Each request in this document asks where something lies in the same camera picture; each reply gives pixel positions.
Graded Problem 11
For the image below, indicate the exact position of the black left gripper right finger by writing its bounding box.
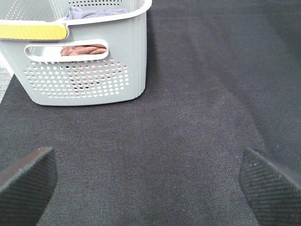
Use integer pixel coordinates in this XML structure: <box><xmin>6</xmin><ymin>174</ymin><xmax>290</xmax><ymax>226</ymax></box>
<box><xmin>239</xmin><ymin>148</ymin><xmax>301</xmax><ymax>226</ymax></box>

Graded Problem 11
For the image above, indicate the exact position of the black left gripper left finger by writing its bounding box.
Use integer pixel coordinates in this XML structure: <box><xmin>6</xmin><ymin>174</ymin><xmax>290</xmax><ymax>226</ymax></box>
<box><xmin>0</xmin><ymin>147</ymin><xmax>57</xmax><ymax>226</ymax></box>

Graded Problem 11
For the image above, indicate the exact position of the grey perforated plastic basket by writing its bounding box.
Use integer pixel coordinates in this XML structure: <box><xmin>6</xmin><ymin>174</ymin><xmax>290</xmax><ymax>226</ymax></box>
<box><xmin>0</xmin><ymin>0</ymin><xmax>152</xmax><ymax>106</ymax></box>

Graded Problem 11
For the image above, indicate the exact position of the grey-purple towel in basket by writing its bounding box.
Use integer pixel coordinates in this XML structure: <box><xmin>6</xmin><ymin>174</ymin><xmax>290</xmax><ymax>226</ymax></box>
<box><xmin>64</xmin><ymin>6</ymin><xmax>128</xmax><ymax>20</ymax></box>

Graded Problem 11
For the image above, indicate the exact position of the black fabric table mat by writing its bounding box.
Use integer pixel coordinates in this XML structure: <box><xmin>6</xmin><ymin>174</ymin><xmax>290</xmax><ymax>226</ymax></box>
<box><xmin>0</xmin><ymin>0</ymin><xmax>301</xmax><ymax>226</ymax></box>

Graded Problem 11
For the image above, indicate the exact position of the brown towel in basket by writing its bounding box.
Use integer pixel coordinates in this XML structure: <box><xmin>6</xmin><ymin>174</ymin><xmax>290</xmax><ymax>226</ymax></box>
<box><xmin>61</xmin><ymin>44</ymin><xmax>107</xmax><ymax>56</ymax></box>

